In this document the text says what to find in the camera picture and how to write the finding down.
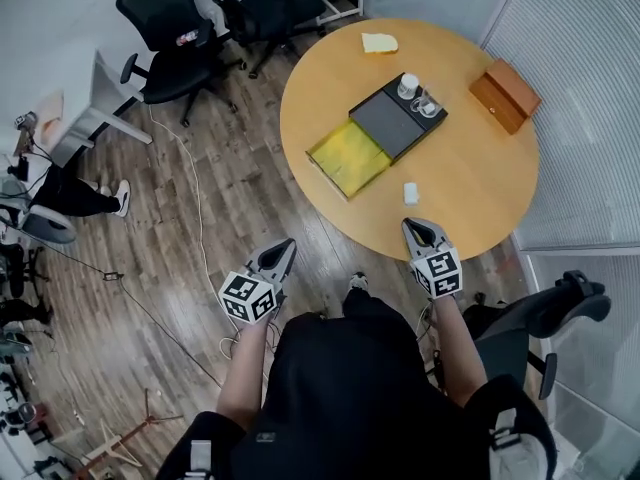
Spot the person's right forearm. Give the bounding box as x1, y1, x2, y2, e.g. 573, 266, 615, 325
432, 295, 489, 407

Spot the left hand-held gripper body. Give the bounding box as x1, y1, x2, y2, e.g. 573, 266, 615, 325
218, 255, 290, 325

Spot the black tray with yellow drawer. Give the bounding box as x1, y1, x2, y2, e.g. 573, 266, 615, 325
305, 71, 450, 202

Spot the white floor cable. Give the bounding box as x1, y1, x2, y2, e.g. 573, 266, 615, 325
147, 105, 242, 360

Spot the black floor cable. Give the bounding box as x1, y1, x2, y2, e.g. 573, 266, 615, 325
24, 237, 224, 389

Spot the wide white window blind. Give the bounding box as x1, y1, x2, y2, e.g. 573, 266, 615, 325
482, 0, 640, 250

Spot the white capped glass cup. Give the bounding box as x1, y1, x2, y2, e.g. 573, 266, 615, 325
397, 72, 421, 101

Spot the black loop headrest office chair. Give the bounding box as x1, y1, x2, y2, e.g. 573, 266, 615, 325
209, 0, 327, 80

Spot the person's black shirt torso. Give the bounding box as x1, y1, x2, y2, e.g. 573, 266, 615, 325
164, 310, 557, 480

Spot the person's left forearm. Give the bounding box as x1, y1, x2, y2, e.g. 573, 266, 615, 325
215, 317, 277, 432

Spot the black padded office chair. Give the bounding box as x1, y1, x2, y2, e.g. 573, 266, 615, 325
462, 269, 613, 402

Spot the clear drinking glass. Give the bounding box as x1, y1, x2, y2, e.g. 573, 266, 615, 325
409, 86, 444, 119

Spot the slice of bread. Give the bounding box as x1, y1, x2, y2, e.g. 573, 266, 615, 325
361, 32, 400, 56

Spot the white desk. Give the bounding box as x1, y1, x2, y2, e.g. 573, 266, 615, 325
49, 50, 154, 169

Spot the person's black trouser leg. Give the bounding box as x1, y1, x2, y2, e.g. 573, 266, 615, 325
342, 287, 387, 320

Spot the black mesh headrest office chair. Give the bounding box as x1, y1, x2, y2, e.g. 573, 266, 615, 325
114, 0, 239, 129

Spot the brown wooden box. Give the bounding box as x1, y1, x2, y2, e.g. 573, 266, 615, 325
468, 57, 543, 136

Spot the wooden coat stand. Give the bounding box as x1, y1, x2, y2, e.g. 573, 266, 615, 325
82, 387, 184, 474

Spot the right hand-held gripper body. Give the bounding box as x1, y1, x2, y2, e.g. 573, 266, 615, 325
409, 241, 462, 300

